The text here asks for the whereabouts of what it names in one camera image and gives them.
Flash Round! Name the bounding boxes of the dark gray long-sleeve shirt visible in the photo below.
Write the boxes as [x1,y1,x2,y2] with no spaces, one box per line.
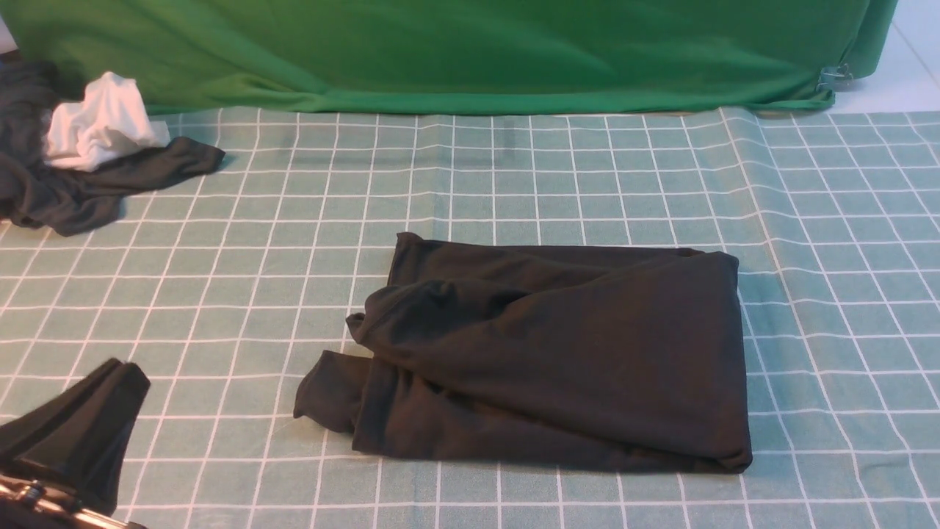
[293,232,753,473]

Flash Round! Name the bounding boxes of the green backdrop cloth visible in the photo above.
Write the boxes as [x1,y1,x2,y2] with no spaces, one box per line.
[2,1,897,116]

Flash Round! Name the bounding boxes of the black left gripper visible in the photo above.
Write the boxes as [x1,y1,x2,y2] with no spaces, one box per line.
[1,359,151,528]

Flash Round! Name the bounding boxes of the green grid cutting mat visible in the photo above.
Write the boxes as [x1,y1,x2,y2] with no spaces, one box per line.
[1,109,939,528]

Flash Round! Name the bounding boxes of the crumpled white cloth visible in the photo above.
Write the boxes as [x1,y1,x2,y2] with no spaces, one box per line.
[44,71,170,172]

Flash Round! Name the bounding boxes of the metal binder clip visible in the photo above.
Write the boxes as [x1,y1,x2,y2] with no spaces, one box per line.
[816,63,855,91]

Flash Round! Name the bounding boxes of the crumpled dark gray garment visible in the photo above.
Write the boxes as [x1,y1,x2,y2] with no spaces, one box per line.
[1,61,225,237]

